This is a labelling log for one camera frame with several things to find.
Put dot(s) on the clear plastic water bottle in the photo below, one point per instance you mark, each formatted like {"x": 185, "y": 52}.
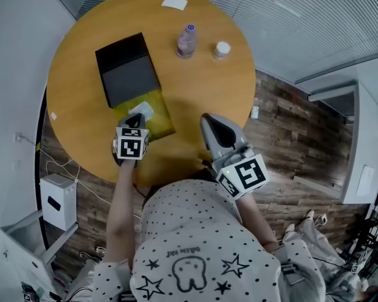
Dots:
{"x": 186, "y": 42}

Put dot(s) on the small white packet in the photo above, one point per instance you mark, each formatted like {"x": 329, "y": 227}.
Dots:
{"x": 143, "y": 109}

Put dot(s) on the white paper on desk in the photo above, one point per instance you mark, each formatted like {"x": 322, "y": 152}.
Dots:
{"x": 364, "y": 181}

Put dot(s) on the small white squeeze bottle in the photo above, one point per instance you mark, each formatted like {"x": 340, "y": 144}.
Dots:
{"x": 255, "y": 112}

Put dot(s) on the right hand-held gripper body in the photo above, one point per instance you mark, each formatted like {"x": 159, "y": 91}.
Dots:
{"x": 249, "y": 173}

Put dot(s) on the person's right forearm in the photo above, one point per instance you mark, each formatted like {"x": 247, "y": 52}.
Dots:
{"x": 255, "y": 222}

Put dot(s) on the person's left forearm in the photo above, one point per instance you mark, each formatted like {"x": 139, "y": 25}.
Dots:
{"x": 121, "y": 212}

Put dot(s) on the white desk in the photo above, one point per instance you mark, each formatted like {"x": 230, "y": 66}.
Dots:
{"x": 362, "y": 137}
{"x": 25, "y": 253}

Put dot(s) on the round wooden table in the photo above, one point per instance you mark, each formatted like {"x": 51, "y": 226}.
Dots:
{"x": 302, "y": 20}

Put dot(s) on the black box with yellow interior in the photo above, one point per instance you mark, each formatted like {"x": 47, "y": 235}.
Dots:
{"x": 126, "y": 74}

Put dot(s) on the small white sticker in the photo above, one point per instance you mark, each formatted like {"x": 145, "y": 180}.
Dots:
{"x": 53, "y": 116}

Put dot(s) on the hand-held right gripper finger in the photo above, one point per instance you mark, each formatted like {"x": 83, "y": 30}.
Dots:
{"x": 209, "y": 143}
{"x": 241, "y": 140}

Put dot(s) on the white box appliance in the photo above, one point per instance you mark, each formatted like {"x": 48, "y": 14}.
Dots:
{"x": 58, "y": 200}

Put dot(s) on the small white jar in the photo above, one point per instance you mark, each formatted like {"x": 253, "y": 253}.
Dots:
{"x": 221, "y": 50}

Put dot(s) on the white wall socket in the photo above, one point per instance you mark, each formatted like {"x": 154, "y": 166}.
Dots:
{"x": 18, "y": 137}

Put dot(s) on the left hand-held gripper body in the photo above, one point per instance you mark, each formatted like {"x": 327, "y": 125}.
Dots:
{"x": 130, "y": 148}

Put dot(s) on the white paper sheet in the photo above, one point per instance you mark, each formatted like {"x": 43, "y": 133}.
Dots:
{"x": 174, "y": 3}

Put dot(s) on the white dotted shirt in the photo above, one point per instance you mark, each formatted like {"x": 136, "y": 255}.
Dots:
{"x": 201, "y": 225}

